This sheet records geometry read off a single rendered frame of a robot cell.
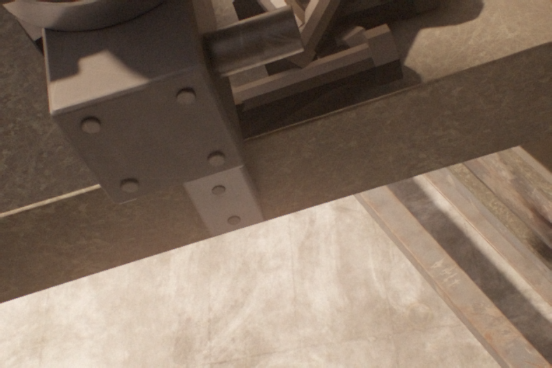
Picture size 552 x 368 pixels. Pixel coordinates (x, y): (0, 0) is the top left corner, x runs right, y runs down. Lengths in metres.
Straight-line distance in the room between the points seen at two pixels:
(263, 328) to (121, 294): 0.28
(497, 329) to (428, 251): 0.14
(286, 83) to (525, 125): 0.11
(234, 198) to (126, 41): 0.13
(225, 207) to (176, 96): 0.14
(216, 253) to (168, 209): 1.30
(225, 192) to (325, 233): 1.29
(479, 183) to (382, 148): 0.70
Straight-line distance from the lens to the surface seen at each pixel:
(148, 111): 0.30
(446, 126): 0.44
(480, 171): 1.14
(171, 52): 0.30
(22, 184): 0.52
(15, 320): 1.83
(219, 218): 0.43
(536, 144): 0.68
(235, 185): 0.41
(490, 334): 1.33
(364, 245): 1.68
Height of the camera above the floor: 1.41
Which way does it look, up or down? 52 degrees down
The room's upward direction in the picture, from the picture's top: 24 degrees counter-clockwise
